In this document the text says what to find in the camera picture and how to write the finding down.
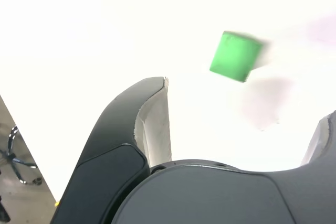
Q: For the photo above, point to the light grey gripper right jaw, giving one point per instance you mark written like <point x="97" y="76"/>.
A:
<point x="210" y="197"/>

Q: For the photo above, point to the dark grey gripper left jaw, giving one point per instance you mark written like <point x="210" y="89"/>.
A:
<point x="105" y="155"/>

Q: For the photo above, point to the chrome office chair base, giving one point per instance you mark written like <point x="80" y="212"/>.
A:
<point x="11" y="155"/>

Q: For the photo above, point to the green cube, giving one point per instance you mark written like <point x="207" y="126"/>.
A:
<point x="233" y="56"/>

